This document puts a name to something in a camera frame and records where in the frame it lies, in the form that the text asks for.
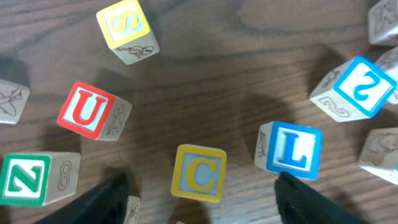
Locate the red A block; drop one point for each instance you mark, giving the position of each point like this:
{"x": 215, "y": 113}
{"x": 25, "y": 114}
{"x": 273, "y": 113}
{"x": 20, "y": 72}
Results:
{"x": 132, "y": 210}

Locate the blue D block upper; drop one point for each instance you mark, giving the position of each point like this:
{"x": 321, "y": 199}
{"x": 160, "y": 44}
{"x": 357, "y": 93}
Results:
{"x": 382, "y": 23}

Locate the blue P block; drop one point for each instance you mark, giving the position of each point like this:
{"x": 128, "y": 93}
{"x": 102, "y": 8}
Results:
{"x": 388, "y": 63}

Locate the yellow S block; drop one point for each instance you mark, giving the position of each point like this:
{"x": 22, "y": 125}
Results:
{"x": 127, "y": 32}

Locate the blue 2 block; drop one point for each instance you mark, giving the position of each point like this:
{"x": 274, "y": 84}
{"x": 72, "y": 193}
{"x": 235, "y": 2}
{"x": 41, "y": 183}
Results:
{"x": 355, "y": 90}

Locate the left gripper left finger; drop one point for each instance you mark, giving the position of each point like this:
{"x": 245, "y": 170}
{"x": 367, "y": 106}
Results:
{"x": 105, "y": 203}

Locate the red U block left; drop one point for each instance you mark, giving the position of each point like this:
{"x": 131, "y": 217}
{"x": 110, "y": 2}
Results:
{"x": 94, "y": 113}

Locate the green J block top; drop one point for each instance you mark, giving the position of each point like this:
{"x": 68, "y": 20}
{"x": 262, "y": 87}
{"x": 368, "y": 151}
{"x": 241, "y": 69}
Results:
{"x": 13, "y": 99}

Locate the green R block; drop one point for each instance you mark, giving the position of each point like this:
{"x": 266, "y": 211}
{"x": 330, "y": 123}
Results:
{"x": 379, "y": 154}

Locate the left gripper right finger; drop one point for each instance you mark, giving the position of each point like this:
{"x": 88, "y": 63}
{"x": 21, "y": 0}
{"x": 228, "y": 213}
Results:
{"x": 298, "y": 203}

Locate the blue L block centre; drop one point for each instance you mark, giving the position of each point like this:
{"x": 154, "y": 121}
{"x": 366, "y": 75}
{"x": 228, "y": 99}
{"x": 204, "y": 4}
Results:
{"x": 292, "y": 148}

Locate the green Z block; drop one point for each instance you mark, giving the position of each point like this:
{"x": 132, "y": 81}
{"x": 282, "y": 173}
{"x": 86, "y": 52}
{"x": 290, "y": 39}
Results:
{"x": 36, "y": 179}

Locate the yellow C block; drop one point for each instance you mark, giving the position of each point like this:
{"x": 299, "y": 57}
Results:
{"x": 199, "y": 173}

